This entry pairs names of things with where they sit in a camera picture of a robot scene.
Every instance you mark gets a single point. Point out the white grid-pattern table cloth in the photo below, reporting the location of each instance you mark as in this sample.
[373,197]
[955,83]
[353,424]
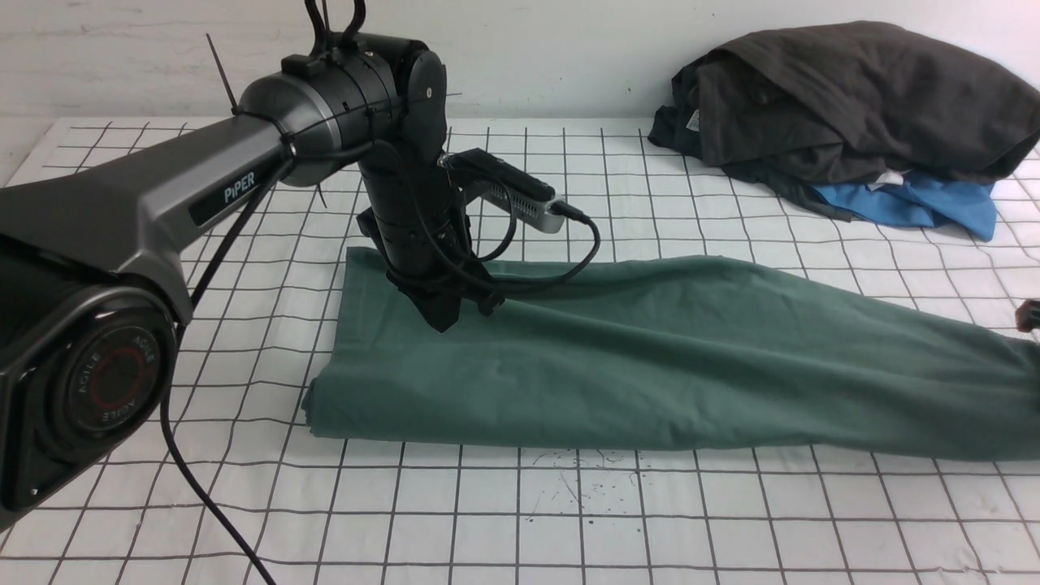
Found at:
[361,512]

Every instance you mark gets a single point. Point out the black cable tie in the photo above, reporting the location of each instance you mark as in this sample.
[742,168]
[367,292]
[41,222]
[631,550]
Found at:
[221,73]

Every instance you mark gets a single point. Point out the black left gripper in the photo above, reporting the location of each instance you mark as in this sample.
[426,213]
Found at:
[439,299]

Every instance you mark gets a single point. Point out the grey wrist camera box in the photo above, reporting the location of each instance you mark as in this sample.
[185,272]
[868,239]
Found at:
[479,173]

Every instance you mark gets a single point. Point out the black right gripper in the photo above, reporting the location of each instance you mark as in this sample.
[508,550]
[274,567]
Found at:
[1028,315]

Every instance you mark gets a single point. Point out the dark grey garment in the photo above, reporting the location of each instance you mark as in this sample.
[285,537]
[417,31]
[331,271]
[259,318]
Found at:
[842,104]

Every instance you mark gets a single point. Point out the green long-sleeve top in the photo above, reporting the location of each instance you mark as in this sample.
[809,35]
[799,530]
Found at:
[700,352]

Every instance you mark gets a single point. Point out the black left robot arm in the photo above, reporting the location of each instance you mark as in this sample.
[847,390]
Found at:
[94,298]

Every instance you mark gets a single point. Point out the blue garment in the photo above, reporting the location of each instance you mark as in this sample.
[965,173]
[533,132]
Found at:
[919,201]

